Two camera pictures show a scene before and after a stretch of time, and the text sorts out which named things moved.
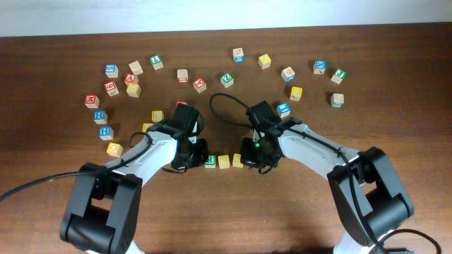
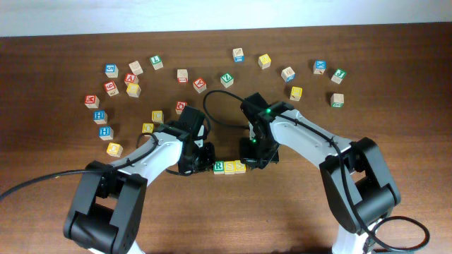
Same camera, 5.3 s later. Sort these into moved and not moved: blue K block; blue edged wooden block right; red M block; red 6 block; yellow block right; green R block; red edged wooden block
Moved: green R block
Not moved: red 6 block; yellow block right; blue K block; red M block; blue edged wooden block right; red edged wooden block
